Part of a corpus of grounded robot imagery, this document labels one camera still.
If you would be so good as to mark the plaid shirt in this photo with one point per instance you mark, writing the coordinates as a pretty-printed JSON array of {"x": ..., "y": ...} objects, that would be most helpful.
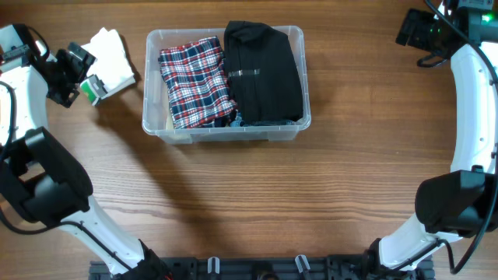
[{"x": 197, "y": 87}]

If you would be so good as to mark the blue jeans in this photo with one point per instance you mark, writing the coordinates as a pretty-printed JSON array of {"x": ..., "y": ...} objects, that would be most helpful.
[{"x": 239, "y": 122}]

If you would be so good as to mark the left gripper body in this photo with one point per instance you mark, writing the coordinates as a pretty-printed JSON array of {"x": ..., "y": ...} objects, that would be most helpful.
[{"x": 73, "y": 69}]

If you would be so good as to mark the clear plastic storage container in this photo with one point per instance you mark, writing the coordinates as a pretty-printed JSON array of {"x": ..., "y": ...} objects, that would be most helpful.
[{"x": 156, "y": 114}]

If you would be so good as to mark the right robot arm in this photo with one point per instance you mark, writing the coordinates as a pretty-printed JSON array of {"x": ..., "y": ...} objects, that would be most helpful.
[{"x": 462, "y": 203}]

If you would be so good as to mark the black garment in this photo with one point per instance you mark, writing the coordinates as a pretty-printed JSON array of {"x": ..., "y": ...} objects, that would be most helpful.
[{"x": 261, "y": 72}]

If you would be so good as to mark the white pixel-print shirt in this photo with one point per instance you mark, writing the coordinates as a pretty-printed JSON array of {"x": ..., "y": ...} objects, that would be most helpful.
[{"x": 111, "y": 72}]

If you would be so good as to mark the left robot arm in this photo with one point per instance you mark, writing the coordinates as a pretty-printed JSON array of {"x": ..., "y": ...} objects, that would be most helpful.
[{"x": 41, "y": 180}]

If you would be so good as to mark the cream cloth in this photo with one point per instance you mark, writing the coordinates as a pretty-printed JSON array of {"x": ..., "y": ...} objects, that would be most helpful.
[{"x": 170, "y": 122}]

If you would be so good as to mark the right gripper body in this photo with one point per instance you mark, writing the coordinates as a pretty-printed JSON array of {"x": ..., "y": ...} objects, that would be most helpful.
[{"x": 422, "y": 26}]

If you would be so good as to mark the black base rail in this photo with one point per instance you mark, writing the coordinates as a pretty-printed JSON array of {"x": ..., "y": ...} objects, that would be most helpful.
[{"x": 333, "y": 267}]

